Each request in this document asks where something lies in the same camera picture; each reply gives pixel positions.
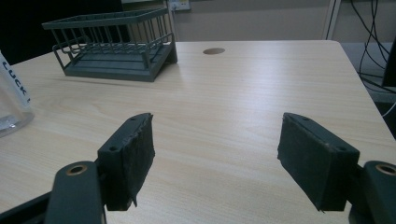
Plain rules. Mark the clear plastic cup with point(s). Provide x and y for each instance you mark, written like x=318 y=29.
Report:
x=11 y=96

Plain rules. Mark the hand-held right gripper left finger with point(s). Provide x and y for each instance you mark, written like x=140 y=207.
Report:
x=126 y=161

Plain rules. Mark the white wall socket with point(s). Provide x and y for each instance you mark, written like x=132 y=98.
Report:
x=179 y=5

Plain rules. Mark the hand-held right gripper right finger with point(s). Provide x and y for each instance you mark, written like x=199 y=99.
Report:
x=314 y=158

